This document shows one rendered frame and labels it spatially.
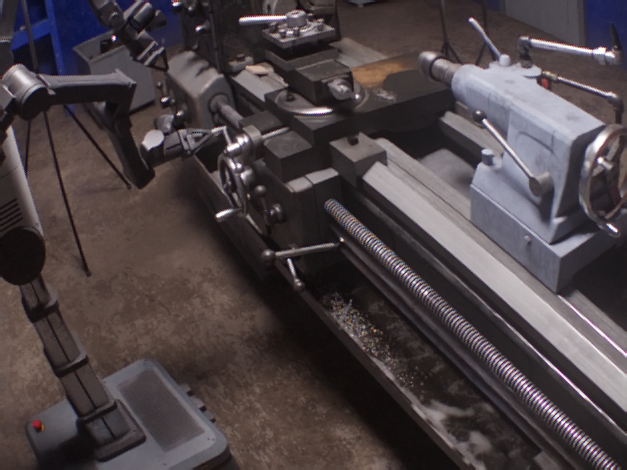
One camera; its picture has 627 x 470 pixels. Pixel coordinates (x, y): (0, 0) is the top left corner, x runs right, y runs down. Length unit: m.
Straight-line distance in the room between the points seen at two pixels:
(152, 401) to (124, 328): 0.76
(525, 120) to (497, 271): 0.33
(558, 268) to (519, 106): 0.35
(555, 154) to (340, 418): 1.26
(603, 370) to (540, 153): 0.49
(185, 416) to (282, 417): 0.42
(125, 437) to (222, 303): 1.04
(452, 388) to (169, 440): 0.84
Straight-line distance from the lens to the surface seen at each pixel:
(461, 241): 1.54
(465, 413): 1.74
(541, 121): 1.39
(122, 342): 2.74
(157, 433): 2.01
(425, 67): 1.75
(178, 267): 3.03
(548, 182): 1.36
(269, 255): 1.84
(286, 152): 1.86
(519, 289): 1.41
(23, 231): 1.48
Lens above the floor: 1.77
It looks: 35 degrees down
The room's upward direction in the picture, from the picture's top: 8 degrees counter-clockwise
